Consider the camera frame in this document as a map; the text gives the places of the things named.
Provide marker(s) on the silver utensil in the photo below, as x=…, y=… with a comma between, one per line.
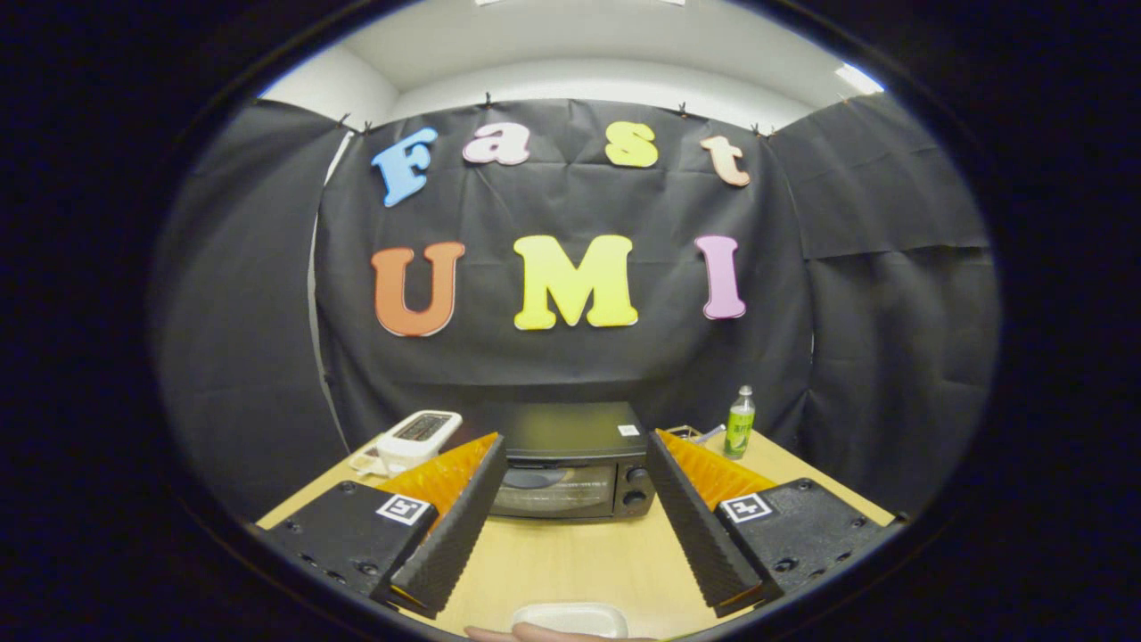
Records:
x=713, y=433

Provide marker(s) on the small white tray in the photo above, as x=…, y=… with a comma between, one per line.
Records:
x=365, y=462

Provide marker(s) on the small ceiling light panel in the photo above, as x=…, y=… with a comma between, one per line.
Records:
x=858, y=78

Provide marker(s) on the white pop-up toaster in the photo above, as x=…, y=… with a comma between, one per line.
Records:
x=419, y=432

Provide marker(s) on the green drink bottle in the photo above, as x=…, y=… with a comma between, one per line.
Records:
x=739, y=428

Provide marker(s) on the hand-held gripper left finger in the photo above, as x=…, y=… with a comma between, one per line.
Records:
x=463, y=526

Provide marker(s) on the black toaster oven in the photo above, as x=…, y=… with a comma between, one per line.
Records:
x=570, y=428

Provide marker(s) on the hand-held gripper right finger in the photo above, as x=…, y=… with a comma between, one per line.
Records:
x=695, y=526

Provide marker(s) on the white plate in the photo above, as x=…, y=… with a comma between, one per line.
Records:
x=570, y=617

